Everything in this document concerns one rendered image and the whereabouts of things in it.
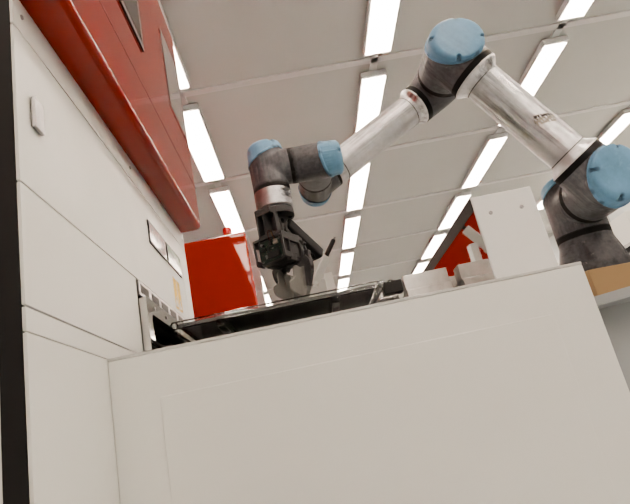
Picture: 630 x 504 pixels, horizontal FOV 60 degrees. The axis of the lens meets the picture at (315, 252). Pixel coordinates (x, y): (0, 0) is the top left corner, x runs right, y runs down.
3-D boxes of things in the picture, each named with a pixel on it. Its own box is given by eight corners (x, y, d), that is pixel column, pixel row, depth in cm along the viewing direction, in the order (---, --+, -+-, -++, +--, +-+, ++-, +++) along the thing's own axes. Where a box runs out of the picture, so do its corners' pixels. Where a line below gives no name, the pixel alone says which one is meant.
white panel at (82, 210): (-2, 336, 50) (-11, -9, 62) (194, 395, 128) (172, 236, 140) (32, 329, 50) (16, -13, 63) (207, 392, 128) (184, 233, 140)
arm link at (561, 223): (595, 236, 131) (575, 184, 134) (625, 217, 118) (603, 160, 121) (546, 246, 130) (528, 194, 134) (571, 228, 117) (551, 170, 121)
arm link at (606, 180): (624, 198, 120) (440, 44, 131) (666, 169, 106) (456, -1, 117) (590, 234, 118) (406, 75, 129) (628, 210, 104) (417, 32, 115)
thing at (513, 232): (499, 286, 78) (470, 197, 82) (427, 345, 130) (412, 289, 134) (562, 273, 78) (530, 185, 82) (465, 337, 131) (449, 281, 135)
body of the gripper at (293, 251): (256, 271, 105) (245, 214, 109) (282, 276, 113) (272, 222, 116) (288, 258, 102) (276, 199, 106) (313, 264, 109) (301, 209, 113)
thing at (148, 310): (142, 355, 86) (135, 297, 89) (200, 381, 128) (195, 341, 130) (153, 353, 86) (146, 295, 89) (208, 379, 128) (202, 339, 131)
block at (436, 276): (406, 290, 97) (401, 274, 97) (403, 295, 100) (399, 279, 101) (450, 281, 97) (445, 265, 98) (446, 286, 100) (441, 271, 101)
